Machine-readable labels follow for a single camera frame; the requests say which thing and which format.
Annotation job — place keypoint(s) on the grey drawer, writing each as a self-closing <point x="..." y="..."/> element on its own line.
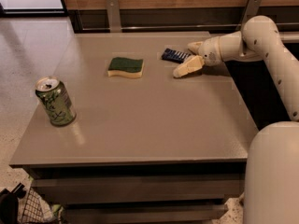
<point x="135" y="189"/>
<point x="146" y="214"/>

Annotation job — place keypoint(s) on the right metal wall bracket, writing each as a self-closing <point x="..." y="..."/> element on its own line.
<point x="250" y="10"/>

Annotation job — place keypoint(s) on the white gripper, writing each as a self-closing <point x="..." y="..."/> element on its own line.
<point x="209" y="51"/>

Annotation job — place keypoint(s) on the grey drawer cabinet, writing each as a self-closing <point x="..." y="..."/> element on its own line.
<point x="152" y="125"/>

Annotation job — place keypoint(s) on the wire mesh basket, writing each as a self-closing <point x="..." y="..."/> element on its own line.
<point x="31" y="210"/>

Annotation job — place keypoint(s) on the left metal wall bracket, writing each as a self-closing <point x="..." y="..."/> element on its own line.
<point x="114" y="16"/>

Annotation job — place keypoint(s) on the green and yellow sponge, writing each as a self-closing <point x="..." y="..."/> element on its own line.
<point x="125" y="67"/>

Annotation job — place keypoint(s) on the lower grey drawer front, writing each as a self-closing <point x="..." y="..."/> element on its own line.
<point x="146" y="214"/>

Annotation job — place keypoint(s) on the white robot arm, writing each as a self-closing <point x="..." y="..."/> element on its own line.
<point x="272" y="172"/>

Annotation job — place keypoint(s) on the horizontal metal rail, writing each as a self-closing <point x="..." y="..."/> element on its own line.
<point x="216" y="28"/>

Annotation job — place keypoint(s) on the green soda can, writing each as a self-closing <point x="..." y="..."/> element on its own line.
<point x="55" y="99"/>

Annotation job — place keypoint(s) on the metal wall bracket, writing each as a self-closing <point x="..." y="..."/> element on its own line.
<point x="250" y="10"/>
<point x="114" y="16"/>

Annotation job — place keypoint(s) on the blue rxbar blueberry wrapper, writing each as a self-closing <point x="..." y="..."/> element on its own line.
<point x="175" y="56"/>

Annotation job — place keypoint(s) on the upper grey drawer front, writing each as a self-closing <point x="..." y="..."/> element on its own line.
<point x="135" y="189"/>

